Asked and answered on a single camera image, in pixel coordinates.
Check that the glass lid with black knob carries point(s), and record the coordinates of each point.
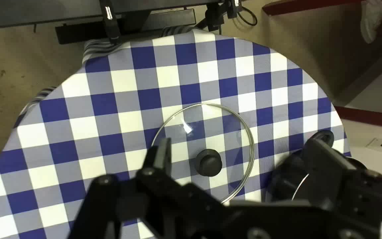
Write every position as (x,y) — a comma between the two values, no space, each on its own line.
(218,128)

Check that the white crumpled bag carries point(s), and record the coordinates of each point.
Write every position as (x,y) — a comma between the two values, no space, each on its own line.
(373,20)

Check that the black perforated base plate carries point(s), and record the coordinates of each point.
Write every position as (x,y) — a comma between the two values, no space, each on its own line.
(23,14)

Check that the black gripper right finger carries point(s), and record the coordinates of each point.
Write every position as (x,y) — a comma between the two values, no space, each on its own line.
(332,160)

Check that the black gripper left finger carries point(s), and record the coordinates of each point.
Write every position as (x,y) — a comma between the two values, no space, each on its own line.
(162,155)

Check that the red cabinet with white top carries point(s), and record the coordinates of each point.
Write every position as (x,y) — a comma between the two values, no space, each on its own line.
(377,88)

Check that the blue white checkered tablecloth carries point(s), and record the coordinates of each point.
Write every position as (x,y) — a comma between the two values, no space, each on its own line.
(111,101)

